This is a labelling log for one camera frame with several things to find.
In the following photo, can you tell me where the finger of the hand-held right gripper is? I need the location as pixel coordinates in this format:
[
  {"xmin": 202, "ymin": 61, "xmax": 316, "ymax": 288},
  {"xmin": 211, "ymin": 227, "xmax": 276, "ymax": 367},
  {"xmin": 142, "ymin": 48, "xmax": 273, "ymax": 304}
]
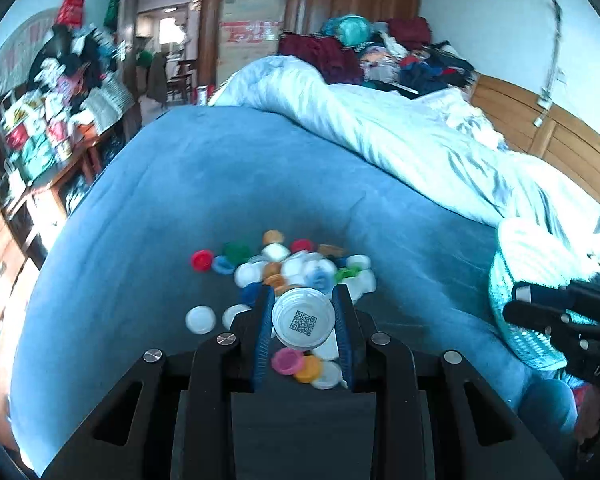
[
  {"xmin": 502, "ymin": 300, "xmax": 582, "ymax": 347},
  {"xmin": 512, "ymin": 283, "xmax": 577, "ymax": 307}
]

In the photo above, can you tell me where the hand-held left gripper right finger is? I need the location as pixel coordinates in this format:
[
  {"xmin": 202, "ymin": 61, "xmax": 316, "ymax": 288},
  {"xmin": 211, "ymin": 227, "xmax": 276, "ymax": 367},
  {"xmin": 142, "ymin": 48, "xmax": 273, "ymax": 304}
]
[{"xmin": 332, "ymin": 284, "xmax": 564, "ymax": 480}]

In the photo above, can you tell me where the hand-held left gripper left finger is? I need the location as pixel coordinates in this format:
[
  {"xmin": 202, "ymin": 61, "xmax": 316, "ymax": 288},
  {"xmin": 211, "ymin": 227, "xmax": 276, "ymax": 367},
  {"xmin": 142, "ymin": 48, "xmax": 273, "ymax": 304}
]
[{"xmin": 42, "ymin": 285, "xmax": 276, "ymax": 480}]

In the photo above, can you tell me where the pink bottle cap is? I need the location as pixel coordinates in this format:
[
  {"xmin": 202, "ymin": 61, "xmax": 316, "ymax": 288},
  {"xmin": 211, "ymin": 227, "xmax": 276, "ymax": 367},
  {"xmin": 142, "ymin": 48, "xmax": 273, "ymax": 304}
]
[{"xmin": 271, "ymin": 349, "xmax": 306, "ymax": 377}]

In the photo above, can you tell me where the large white ribbed lid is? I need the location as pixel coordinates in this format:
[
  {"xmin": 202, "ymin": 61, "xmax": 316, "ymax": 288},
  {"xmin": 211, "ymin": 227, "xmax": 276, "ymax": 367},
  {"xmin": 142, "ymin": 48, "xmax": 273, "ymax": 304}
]
[{"xmin": 271, "ymin": 286, "xmax": 336, "ymax": 351}]

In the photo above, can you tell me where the pile of mixed bottle caps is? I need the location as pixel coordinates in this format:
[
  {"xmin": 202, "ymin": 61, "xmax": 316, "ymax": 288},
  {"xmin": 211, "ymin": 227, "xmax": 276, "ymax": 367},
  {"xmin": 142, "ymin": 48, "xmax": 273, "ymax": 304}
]
[{"xmin": 190, "ymin": 230, "xmax": 378, "ymax": 391}]

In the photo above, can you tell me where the person's right forearm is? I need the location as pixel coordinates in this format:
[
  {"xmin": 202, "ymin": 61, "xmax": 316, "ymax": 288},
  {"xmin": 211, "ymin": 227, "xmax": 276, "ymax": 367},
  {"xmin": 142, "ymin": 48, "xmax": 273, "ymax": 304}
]
[{"xmin": 575, "ymin": 382, "xmax": 600, "ymax": 443}]

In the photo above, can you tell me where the teal woven basket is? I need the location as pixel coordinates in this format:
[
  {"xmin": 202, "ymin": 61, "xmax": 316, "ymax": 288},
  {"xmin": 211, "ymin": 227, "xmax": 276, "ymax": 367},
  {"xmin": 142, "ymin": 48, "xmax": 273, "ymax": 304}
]
[{"xmin": 487, "ymin": 217, "xmax": 581, "ymax": 371}]

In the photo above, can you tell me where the plain white bottle cap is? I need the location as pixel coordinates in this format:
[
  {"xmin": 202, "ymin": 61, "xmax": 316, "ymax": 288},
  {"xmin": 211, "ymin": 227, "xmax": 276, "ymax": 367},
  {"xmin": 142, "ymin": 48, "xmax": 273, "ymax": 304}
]
[{"xmin": 185, "ymin": 305, "xmax": 217, "ymax": 335}]

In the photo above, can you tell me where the person's leg in jeans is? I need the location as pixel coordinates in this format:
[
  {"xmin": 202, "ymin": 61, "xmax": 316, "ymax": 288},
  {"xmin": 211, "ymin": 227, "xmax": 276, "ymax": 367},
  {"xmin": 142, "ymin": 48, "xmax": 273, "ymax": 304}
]
[{"xmin": 517, "ymin": 377, "xmax": 581, "ymax": 436}]

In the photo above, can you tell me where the wooden headboard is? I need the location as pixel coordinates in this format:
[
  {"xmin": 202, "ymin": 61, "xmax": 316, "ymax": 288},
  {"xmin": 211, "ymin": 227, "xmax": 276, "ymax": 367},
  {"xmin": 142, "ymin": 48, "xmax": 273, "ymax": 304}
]
[{"xmin": 470, "ymin": 74, "xmax": 600, "ymax": 221}]

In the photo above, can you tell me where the blue bed blanket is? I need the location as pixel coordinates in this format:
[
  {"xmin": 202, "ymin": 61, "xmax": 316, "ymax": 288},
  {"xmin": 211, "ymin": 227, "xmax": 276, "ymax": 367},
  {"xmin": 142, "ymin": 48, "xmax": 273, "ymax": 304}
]
[{"xmin": 10, "ymin": 105, "xmax": 581, "ymax": 477}]

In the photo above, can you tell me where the white patterned duvet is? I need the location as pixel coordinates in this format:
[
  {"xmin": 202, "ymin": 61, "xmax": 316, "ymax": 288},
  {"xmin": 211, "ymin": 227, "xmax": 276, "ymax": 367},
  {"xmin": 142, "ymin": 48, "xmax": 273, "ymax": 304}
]
[{"xmin": 210, "ymin": 55, "xmax": 600, "ymax": 281}]

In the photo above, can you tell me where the wooden chair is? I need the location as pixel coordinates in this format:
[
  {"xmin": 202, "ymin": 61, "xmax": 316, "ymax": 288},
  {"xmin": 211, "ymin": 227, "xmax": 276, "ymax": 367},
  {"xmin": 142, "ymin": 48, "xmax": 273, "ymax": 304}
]
[{"xmin": 166, "ymin": 57, "xmax": 198, "ymax": 103}]

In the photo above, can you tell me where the pile of clothes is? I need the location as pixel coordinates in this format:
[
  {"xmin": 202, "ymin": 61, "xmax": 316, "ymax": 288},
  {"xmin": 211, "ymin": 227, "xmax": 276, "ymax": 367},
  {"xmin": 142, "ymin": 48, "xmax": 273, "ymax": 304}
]
[{"xmin": 279, "ymin": 14, "xmax": 481, "ymax": 95}]

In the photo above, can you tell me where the cardboard box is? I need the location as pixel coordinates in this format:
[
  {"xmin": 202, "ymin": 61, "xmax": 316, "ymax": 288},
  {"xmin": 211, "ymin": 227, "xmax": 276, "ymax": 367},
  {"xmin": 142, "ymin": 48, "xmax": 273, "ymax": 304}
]
[{"xmin": 215, "ymin": 0, "xmax": 286, "ymax": 86}]

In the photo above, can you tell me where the cluttered wooden shelf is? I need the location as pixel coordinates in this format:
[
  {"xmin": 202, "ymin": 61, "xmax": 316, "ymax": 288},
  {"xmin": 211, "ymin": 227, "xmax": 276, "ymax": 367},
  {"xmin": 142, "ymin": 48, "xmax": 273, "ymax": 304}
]
[{"xmin": 0, "ymin": 0, "xmax": 143, "ymax": 261}]

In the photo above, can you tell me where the wall cable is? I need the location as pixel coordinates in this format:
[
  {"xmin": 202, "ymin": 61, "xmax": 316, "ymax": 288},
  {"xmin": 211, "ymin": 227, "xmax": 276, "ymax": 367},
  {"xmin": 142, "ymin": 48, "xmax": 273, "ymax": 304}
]
[{"xmin": 532, "ymin": 0, "xmax": 568, "ymax": 128}]

